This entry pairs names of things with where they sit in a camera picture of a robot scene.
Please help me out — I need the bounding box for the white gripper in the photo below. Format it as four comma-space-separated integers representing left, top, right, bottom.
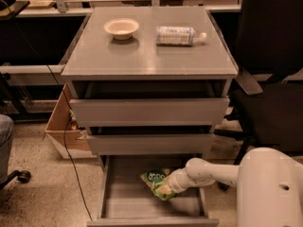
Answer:
155, 168, 197, 197

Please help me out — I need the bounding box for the green rice chip bag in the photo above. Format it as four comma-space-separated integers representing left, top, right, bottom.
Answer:
140, 168, 176, 201

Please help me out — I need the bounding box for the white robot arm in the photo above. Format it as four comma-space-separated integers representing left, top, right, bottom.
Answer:
153, 148, 303, 227

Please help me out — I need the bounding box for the grey bottom drawer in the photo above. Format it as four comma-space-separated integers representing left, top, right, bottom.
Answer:
87, 154, 219, 227

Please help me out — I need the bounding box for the grey drawer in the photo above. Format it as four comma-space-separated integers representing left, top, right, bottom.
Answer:
69, 80, 230, 128
87, 126, 213, 155
87, 154, 219, 227

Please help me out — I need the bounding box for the grey middle drawer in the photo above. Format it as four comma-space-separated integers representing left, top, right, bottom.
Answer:
87, 126, 213, 155

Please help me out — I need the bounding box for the grey top drawer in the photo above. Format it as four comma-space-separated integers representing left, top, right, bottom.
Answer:
69, 80, 230, 128

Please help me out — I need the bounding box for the grey drawer cabinet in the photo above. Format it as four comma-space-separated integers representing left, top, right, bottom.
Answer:
61, 6, 239, 163

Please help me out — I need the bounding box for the brown cardboard box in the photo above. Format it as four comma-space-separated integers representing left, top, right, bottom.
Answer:
45, 84, 94, 159

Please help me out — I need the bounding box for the black office chair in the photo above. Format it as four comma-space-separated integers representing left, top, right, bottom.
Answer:
214, 0, 303, 192

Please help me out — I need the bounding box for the clear plastic water bottle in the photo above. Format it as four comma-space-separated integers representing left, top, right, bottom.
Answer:
156, 26, 207, 46

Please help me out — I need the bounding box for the white paper bowl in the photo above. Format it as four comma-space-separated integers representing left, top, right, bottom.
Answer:
104, 18, 139, 41

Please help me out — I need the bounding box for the grey chair at left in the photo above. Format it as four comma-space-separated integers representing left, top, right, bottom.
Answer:
0, 114, 31, 189

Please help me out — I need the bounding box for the black floor cable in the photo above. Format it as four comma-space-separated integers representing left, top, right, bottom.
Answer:
46, 63, 93, 221

